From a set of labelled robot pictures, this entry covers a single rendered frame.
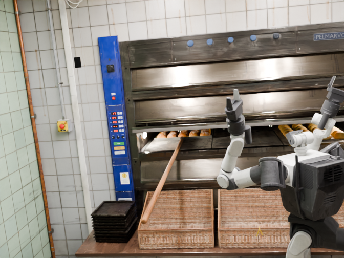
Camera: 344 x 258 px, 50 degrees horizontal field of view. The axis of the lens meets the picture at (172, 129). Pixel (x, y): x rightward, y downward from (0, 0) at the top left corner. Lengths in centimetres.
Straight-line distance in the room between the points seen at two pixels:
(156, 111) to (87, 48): 76
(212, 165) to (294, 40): 116
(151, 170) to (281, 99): 120
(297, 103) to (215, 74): 67
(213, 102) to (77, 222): 161
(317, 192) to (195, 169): 145
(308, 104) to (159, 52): 123
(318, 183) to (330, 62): 142
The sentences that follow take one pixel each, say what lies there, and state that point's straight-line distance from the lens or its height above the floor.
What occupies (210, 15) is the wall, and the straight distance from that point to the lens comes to 298.
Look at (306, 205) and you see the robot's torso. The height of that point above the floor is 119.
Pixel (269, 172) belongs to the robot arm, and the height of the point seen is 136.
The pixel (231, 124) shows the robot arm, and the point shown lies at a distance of 184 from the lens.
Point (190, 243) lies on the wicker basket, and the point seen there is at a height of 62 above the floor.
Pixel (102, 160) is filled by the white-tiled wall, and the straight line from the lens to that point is 324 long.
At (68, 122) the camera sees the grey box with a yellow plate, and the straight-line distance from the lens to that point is 321.
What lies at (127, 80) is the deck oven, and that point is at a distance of 306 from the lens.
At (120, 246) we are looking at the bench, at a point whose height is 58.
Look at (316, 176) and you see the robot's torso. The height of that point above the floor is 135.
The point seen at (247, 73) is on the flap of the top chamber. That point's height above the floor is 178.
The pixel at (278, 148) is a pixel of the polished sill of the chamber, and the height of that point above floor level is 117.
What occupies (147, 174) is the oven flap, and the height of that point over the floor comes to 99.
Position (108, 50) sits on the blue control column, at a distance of 306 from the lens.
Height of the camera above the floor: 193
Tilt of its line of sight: 10 degrees down
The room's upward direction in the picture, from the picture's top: 5 degrees counter-clockwise
